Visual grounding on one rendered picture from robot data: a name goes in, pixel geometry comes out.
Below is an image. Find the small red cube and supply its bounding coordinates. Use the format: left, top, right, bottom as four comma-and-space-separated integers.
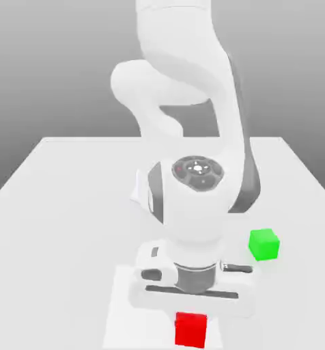
174, 311, 208, 349

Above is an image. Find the small green cube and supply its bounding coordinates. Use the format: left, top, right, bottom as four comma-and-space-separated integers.
248, 228, 281, 262

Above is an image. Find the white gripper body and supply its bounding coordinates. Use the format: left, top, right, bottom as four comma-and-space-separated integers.
128, 275, 257, 318

